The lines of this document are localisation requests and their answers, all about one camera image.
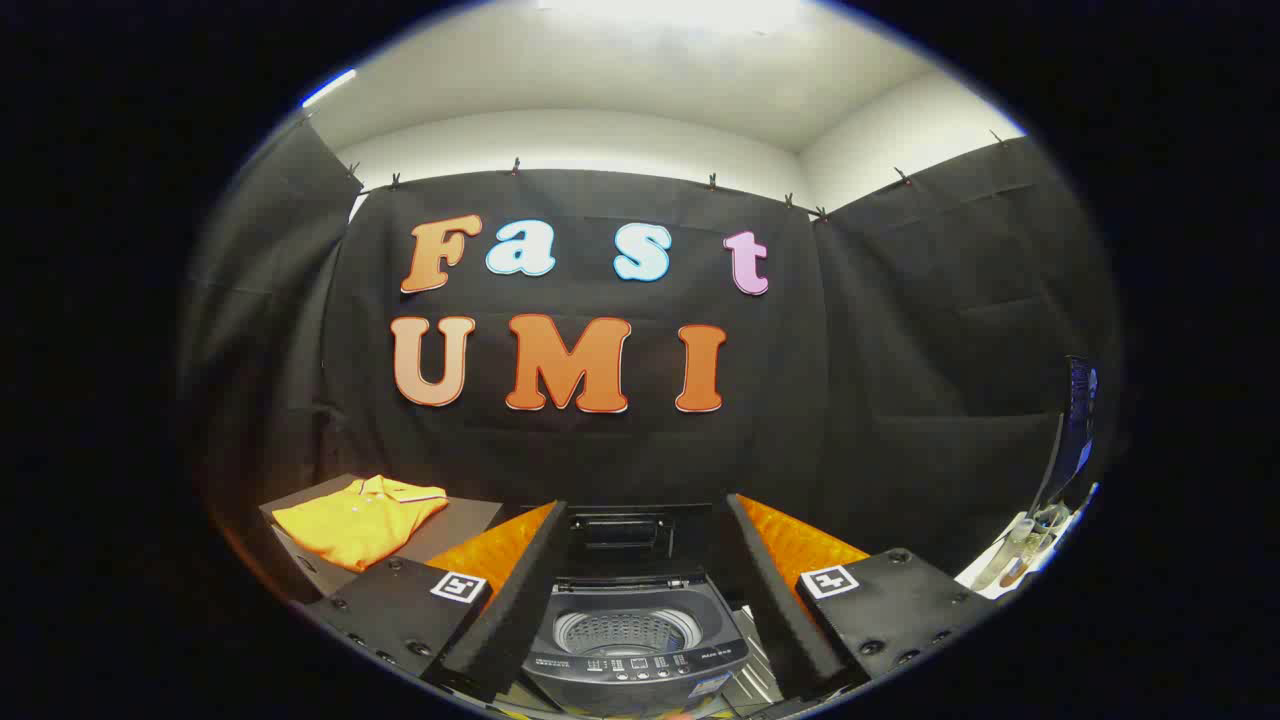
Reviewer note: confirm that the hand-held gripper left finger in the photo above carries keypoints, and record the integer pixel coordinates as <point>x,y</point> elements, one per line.
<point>520,600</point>

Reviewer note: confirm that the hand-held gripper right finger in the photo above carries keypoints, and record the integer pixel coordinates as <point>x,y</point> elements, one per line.
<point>775,610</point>

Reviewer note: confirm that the dark washing machine lid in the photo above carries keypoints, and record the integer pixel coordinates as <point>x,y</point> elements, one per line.
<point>620,535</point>

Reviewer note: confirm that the grey washing machine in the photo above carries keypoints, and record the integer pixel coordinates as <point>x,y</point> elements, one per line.
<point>640,665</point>

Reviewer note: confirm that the yellow polo shirt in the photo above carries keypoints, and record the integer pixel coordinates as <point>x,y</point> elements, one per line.
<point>355,525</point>

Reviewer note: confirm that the dark grey board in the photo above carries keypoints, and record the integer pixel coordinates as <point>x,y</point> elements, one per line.
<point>465,520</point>

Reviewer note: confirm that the black backdrop cloth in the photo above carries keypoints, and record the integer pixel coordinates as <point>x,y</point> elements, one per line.
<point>880,380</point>

